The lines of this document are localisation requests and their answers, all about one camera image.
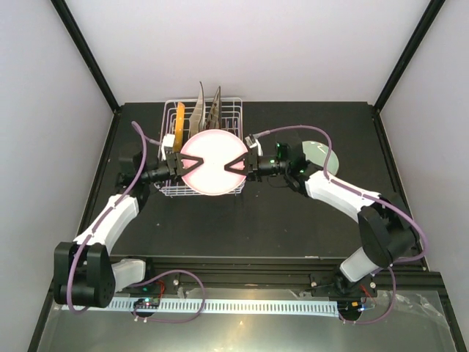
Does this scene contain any white slotted cable duct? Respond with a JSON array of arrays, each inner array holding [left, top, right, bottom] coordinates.
[[106, 297, 339, 318]]

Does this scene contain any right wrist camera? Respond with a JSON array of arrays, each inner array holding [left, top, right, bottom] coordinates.
[[245, 134, 263, 157]]

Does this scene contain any white wire dish rack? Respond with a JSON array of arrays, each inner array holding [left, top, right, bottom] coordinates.
[[159, 98, 247, 197]]

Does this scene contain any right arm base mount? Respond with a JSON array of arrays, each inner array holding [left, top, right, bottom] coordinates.
[[305, 271, 377, 300]]

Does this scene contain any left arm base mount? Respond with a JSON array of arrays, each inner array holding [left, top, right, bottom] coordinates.
[[130, 270, 182, 296]]

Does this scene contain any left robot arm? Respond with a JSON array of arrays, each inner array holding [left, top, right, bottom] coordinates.
[[53, 151, 204, 313]]

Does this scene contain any right black frame post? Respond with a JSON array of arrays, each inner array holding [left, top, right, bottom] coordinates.
[[374, 0, 447, 111]]

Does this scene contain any white square plate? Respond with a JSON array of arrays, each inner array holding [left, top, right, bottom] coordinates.
[[188, 81, 205, 138]]

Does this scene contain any green floral plate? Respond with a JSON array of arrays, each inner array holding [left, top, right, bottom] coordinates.
[[302, 141, 339, 176]]

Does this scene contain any left black frame post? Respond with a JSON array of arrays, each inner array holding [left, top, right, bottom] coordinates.
[[51, 0, 120, 113]]

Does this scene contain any orange dotted scalloped plate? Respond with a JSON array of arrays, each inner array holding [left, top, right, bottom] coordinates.
[[173, 102, 185, 153]]

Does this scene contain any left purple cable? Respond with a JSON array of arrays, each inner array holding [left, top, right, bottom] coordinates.
[[65, 121, 206, 324]]

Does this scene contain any black frame post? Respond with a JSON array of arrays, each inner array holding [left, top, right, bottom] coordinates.
[[51, 0, 120, 113], [374, 0, 447, 111]]

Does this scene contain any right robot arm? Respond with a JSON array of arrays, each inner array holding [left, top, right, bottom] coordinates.
[[224, 142, 418, 296]]

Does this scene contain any pink round plate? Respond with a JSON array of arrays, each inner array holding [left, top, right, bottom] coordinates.
[[181, 129, 248, 196]]

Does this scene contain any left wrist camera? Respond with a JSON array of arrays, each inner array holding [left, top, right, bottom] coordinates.
[[160, 133, 175, 161]]

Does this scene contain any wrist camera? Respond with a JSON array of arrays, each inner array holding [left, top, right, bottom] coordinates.
[[245, 134, 263, 157], [160, 133, 175, 161]]

